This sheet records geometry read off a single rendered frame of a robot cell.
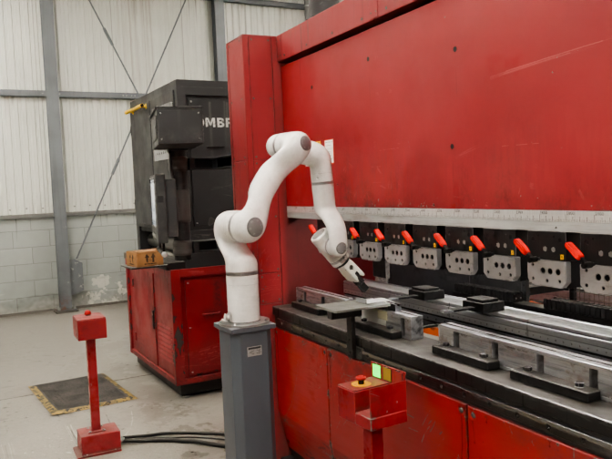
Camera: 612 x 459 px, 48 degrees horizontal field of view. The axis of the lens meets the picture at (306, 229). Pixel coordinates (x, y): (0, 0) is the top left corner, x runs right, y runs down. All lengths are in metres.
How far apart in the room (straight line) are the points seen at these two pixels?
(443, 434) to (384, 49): 1.48
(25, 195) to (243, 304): 7.22
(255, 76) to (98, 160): 6.24
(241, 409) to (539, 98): 1.47
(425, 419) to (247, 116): 1.82
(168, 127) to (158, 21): 6.66
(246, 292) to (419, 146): 0.84
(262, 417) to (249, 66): 1.84
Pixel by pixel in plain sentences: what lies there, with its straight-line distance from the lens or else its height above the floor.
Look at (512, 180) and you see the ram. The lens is 2.23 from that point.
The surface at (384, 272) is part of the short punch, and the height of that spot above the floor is 1.12.
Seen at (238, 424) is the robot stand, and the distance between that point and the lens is 2.61.
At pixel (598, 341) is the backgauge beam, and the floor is 0.96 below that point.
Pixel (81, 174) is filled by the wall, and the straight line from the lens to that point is 9.67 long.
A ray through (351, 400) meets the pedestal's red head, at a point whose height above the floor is 0.74.
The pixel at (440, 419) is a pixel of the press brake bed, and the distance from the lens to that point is 2.50.
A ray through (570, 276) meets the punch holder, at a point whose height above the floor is 1.21.
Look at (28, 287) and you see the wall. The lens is 9.62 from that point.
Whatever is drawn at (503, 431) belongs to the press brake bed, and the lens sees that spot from 2.26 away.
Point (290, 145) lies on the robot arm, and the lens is 2.59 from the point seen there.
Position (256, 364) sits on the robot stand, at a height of 0.86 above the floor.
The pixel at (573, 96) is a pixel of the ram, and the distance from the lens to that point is 2.07.
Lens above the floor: 1.50
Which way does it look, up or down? 4 degrees down
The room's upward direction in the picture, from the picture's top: 2 degrees counter-clockwise
